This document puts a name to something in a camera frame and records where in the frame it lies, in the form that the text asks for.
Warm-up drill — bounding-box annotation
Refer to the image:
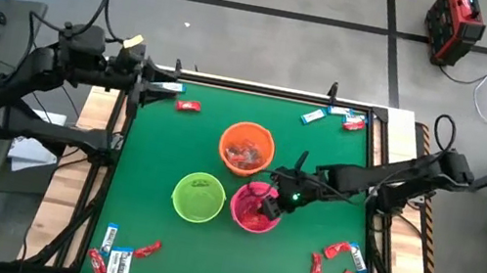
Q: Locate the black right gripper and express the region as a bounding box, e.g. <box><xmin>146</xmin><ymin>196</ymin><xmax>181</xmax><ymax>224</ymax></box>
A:
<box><xmin>257</xmin><ymin>159</ymin><xmax>329</xmax><ymax>229</ymax></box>

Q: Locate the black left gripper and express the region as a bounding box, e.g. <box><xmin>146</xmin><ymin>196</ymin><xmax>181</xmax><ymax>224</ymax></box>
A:
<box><xmin>101</xmin><ymin>40</ymin><xmax>185</xmax><ymax>123</ymax></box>

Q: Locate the clear candy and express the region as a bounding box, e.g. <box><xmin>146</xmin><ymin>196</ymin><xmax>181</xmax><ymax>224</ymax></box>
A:
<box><xmin>222</xmin><ymin>143</ymin><xmax>248</xmax><ymax>168</ymax></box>
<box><xmin>239</xmin><ymin>138</ymin><xmax>263</xmax><ymax>162</ymax></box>
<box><xmin>245</xmin><ymin>152</ymin><xmax>268</xmax><ymax>172</ymax></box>

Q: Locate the pink plastic bucket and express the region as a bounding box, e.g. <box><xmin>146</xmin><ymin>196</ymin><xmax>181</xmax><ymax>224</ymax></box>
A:
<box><xmin>224</xmin><ymin>177</ymin><xmax>288</xmax><ymax>239</ymax></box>

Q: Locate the beige tape tag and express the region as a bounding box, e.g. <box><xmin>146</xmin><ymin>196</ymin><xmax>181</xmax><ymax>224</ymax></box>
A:
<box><xmin>121</xmin><ymin>31</ymin><xmax>147</xmax><ymax>52</ymax></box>

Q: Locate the lime green plastic bucket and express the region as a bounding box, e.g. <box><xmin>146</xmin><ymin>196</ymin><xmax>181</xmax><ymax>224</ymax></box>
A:
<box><xmin>167</xmin><ymin>167</ymin><xmax>231</xmax><ymax>228</ymax></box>

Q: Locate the green table mat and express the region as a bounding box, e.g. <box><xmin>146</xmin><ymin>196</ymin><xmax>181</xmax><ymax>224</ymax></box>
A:
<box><xmin>79</xmin><ymin>68</ymin><xmax>401</xmax><ymax>273</ymax></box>

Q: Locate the orange plastic bucket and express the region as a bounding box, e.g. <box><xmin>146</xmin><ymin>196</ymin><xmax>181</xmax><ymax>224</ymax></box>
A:
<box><xmin>213</xmin><ymin>117</ymin><xmax>280</xmax><ymax>183</ymax></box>

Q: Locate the white paper sheet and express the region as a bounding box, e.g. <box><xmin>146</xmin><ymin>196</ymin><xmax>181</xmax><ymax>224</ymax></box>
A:
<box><xmin>4</xmin><ymin>106</ymin><xmax>69</xmax><ymax>180</ymax></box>

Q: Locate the yellow black hazard tape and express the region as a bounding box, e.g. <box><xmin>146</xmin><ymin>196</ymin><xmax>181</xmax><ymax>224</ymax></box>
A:
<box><xmin>391</xmin><ymin>121</ymin><xmax>472</xmax><ymax>273</ymax></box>

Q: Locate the red black tool case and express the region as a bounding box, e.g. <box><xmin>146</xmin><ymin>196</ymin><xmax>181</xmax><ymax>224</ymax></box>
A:
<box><xmin>417</xmin><ymin>0</ymin><xmax>487</xmax><ymax>73</ymax></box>

